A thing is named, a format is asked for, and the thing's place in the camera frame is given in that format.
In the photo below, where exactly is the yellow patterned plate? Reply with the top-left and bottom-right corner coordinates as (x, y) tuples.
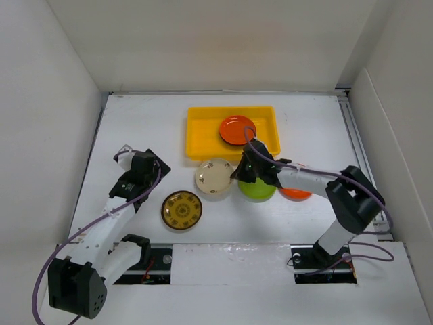
(161, 190), (203, 231)

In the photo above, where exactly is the green plate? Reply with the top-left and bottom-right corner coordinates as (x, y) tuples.
(237, 179), (276, 202)

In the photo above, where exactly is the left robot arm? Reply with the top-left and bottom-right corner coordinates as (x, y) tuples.
(47, 146), (170, 319)

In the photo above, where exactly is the front mounting rail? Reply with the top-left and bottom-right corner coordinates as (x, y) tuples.
(117, 244), (355, 286)

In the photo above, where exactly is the orange plate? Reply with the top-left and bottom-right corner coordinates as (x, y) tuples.
(219, 115), (256, 141)
(279, 188), (312, 201)

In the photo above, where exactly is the cream plate with drawings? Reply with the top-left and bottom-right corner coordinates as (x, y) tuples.
(195, 158), (234, 195)

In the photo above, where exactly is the yellow plastic bin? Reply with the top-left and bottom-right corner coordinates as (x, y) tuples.
(185, 106), (281, 161)

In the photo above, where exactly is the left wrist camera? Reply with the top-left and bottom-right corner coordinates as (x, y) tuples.
(113, 144), (135, 171)

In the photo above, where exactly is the aluminium rail right side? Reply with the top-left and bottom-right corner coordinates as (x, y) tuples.
(336, 89), (373, 181)

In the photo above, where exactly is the black plate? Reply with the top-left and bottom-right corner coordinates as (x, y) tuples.
(219, 135), (248, 147)

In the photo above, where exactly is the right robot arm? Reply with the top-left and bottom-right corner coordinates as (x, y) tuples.
(231, 139), (388, 267)

